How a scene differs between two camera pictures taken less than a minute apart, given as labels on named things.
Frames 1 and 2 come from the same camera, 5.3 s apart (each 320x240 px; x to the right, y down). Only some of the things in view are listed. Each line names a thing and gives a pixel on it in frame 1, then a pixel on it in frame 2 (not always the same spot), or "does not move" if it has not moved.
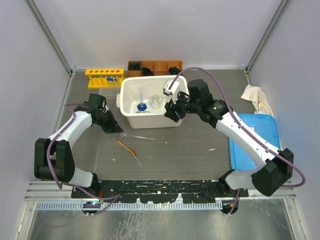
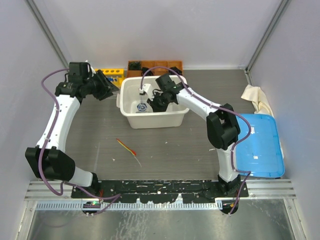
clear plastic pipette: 96,163 does not move
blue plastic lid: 242,158 does not move
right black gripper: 172,107 -> 155,108
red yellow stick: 133,152 does not move
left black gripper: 113,127 -> 102,95
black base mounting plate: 158,191 does not move
